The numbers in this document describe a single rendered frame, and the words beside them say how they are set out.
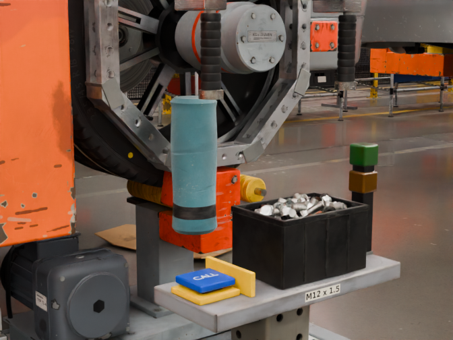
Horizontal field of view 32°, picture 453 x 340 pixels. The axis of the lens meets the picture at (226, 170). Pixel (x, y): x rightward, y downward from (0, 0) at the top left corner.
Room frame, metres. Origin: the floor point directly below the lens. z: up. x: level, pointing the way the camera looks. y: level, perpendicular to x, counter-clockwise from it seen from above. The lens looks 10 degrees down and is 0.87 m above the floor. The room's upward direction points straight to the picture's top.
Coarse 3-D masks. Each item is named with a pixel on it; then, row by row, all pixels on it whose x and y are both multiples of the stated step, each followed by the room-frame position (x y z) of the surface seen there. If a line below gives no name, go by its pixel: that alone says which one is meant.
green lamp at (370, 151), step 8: (352, 144) 1.43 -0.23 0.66; (360, 144) 1.42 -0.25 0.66; (368, 144) 1.42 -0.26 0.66; (376, 144) 1.43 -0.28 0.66; (352, 152) 1.43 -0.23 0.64; (360, 152) 1.41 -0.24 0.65; (368, 152) 1.41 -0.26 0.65; (376, 152) 1.42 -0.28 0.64; (352, 160) 1.43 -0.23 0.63; (360, 160) 1.41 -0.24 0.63; (368, 160) 1.41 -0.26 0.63; (376, 160) 1.42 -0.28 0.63
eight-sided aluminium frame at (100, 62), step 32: (96, 0) 1.47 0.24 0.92; (288, 0) 1.81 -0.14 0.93; (96, 32) 1.48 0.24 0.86; (288, 32) 1.82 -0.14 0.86; (96, 64) 1.48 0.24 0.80; (288, 64) 1.82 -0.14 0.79; (96, 96) 1.48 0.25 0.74; (288, 96) 1.76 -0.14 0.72; (128, 128) 1.51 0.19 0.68; (256, 128) 1.72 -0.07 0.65; (160, 160) 1.55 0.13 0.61; (224, 160) 1.65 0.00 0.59; (256, 160) 1.70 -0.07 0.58
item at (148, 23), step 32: (160, 0) 1.67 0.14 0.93; (256, 0) 1.84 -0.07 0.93; (160, 32) 1.72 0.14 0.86; (128, 64) 1.62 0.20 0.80; (160, 64) 1.69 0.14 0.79; (160, 96) 1.67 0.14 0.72; (224, 96) 1.79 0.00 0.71; (256, 96) 1.83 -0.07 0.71; (160, 128) 1.92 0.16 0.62; (224, 128) 1.79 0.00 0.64
